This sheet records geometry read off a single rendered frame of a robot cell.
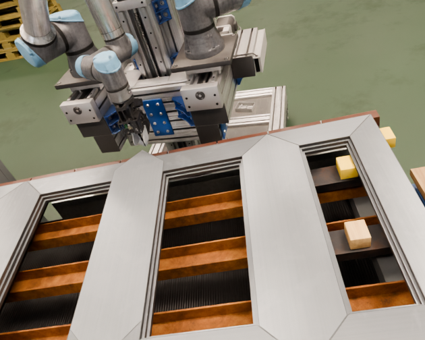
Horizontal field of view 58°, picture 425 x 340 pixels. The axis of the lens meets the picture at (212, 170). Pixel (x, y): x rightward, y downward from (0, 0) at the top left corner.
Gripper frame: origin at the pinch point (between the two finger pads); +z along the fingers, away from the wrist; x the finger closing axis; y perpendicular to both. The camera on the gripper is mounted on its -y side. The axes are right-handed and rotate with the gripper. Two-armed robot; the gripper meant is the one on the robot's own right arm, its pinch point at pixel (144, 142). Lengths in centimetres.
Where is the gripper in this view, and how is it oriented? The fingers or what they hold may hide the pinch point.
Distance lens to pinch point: 143.9
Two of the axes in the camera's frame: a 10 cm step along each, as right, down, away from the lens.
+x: 9.7, -1.8, -1.5
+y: 0.0, 6.5, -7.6
